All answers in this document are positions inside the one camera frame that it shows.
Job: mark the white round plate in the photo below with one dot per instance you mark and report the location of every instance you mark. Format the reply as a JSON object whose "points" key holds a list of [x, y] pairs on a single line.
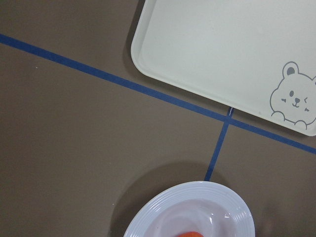
{"points": [[208, 208]]}

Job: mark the orange fruit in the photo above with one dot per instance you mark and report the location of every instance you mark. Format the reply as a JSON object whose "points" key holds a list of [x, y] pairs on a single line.
{"points": [[190, 234]]}

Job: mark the cream bear tray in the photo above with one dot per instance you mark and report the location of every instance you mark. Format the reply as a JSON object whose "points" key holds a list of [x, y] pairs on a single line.
{"points": [[258, 56]]}

